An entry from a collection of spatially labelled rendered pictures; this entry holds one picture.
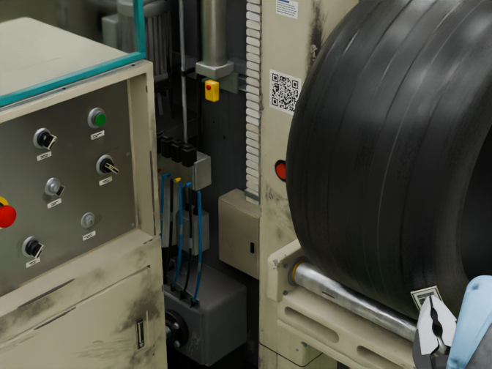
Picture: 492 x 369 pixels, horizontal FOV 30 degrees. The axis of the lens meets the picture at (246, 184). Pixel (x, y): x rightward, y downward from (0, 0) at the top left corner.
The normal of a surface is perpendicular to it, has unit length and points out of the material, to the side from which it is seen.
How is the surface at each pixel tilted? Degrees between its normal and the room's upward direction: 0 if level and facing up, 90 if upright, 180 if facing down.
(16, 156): 90
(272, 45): 90
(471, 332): 57
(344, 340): 90
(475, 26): 27
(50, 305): 90
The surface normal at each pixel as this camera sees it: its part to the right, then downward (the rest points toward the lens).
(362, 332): 0.00, -0.88
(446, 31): -0.33, -0.61
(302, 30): -0.68, 0.35
